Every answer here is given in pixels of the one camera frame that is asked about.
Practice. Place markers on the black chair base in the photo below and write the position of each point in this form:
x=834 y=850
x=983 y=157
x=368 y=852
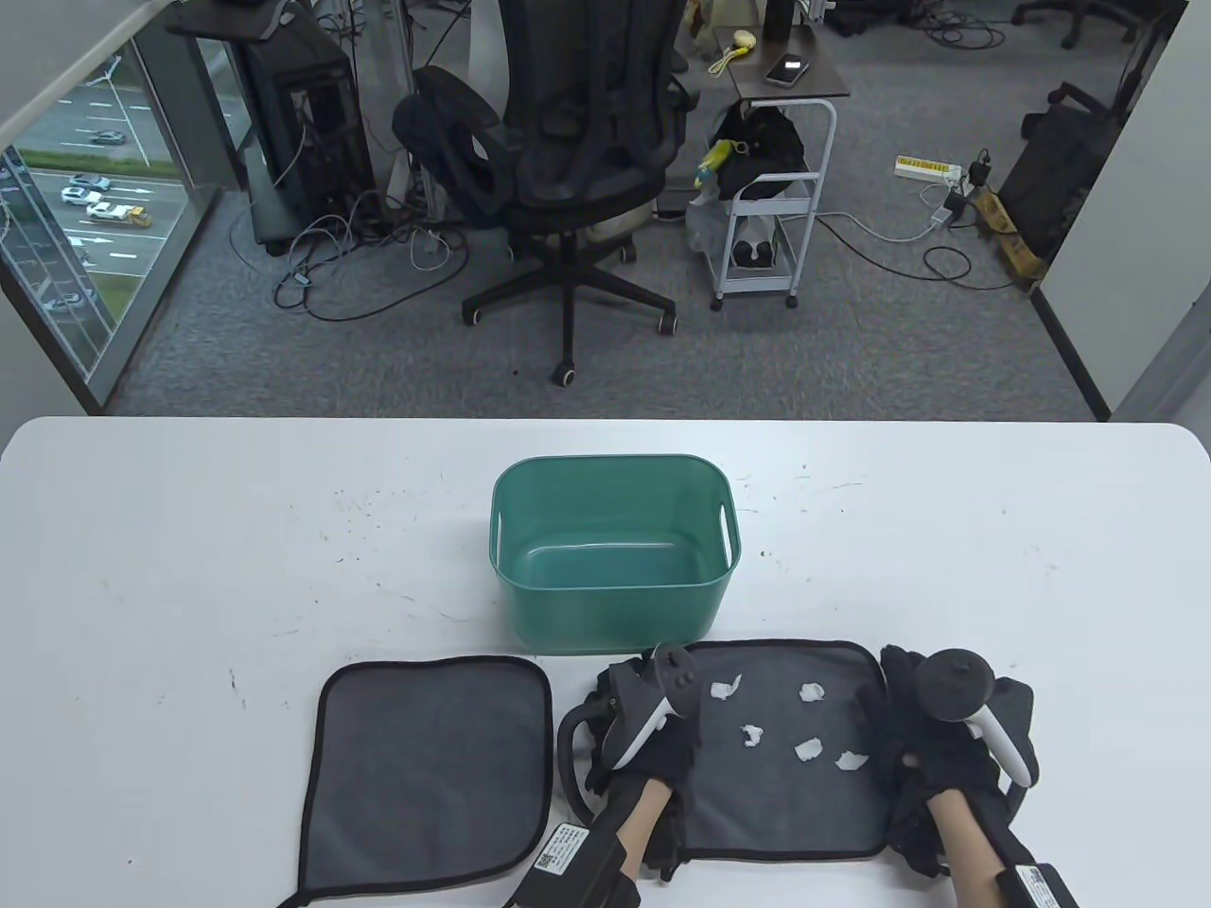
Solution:
x=1079 y=14

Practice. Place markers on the black wrist sensor box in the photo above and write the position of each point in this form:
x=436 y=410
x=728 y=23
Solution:
x=1041 y=889
x=577 y=865

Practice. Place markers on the white plastic bag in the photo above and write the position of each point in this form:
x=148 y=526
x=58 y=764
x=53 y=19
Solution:
x=705 y=222

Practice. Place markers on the black bag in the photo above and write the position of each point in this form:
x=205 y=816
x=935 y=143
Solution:
x=766 y=142

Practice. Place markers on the white cart with dark top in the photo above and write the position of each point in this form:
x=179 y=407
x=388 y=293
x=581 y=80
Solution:
x=795 y=85

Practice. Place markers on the pair of black shoes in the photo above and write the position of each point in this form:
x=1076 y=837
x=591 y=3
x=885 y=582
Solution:
x=752 y=253

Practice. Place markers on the glass window panel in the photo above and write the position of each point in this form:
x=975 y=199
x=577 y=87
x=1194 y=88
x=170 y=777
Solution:
x=85 y=218

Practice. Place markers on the black mesh office chair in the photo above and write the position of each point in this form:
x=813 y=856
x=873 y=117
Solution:
x=587 y=95

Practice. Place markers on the dark grey hand towel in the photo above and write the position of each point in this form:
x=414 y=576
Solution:
x=426 y=776

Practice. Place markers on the white yellow power strip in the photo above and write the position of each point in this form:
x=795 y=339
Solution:
x=927 y=168

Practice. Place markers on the grey white hand controller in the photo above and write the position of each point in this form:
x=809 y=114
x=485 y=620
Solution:
x=648 y=728
x=956 y=681

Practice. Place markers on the yellow green toy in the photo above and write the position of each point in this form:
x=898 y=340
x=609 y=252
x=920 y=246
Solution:
x=714 y=161

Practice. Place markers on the green plastic bin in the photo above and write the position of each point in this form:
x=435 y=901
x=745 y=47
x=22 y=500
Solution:
x=615 y=605

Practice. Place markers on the person's left hand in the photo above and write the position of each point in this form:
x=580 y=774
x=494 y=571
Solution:
x=676 y=747

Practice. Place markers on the black chair with armrest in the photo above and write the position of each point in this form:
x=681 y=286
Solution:
x=1050 y=180

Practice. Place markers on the black bottle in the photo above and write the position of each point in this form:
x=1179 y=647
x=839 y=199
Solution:
x=779 y=19

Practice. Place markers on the black computer tower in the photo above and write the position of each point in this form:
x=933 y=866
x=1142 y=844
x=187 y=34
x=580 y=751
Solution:
x=312 y=123

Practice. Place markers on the yellow cardboard box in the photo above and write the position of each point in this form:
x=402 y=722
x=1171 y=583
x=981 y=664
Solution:
x=1017 y=251

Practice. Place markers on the black smartphone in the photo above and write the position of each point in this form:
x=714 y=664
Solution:
x=787 y=71

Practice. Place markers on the pink-backed grey hand towel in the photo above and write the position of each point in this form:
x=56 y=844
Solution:
x=785 y=813

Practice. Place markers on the person's right hand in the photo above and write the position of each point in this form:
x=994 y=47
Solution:
x=908 y=719

